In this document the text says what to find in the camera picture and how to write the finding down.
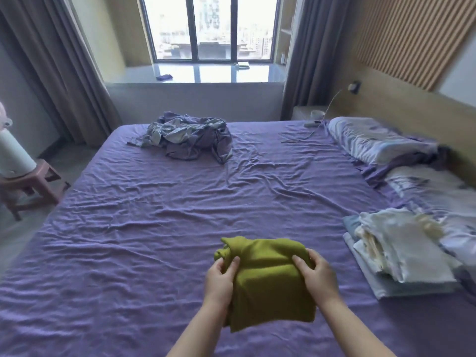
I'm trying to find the person's left forearm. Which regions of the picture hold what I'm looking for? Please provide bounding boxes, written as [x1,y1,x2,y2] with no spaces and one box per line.
[166,300,228,357]

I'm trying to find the wooden window shelf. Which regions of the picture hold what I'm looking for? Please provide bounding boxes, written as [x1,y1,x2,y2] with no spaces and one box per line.
[273,0,298,65]

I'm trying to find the pink fan white base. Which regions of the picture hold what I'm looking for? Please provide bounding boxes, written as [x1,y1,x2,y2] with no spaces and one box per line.
[0,102,38,178]

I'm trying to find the light blue denim jeans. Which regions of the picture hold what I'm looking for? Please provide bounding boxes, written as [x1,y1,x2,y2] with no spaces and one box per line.
[342,214,462,294]

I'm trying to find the green garment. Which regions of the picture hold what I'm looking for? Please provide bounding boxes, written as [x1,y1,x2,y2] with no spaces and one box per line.
[214,236,317,334]

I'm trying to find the brown plastic stool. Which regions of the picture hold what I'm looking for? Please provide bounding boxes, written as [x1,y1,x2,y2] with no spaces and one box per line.
[0,159,71,222]

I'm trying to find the person's right hand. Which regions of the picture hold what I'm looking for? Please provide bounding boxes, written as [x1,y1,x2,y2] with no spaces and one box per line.
[291,248,341,308]

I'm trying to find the crumpled purple grey quilt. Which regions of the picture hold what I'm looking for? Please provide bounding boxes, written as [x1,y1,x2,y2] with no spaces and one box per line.
[127,111,234,165]

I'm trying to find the person's right forearm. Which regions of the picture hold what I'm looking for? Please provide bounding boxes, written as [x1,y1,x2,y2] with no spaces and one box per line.
[318,295,397,357]

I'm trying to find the floral pillow purple trim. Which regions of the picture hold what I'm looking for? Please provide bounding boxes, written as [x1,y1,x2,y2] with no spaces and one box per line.
[362,164,476,294]
[325,116,451,172]

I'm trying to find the person's left hand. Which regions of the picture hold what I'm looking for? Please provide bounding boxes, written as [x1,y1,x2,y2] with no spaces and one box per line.
[202,256,241,316]

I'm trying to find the slatted wooden wall panel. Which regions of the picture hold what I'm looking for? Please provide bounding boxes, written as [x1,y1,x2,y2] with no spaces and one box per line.
[353,0,476,93]

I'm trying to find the grey curtain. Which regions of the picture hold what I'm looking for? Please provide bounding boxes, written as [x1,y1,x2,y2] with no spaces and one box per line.
[279,0,352,121]
[0,0,123,148]

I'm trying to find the white bay window sill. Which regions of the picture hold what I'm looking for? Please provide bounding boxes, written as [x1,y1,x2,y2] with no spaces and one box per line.
[105,62,288,86]

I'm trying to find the low beige bedside table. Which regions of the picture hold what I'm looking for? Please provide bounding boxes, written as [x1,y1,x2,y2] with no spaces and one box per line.
[291,106,332,121]

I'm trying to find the dark framed window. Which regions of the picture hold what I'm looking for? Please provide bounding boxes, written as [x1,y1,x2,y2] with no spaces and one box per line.
[139,0,282,65]

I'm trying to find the purple sheet bed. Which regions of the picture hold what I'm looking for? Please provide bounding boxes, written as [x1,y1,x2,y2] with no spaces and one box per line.
[0,120,476,357]

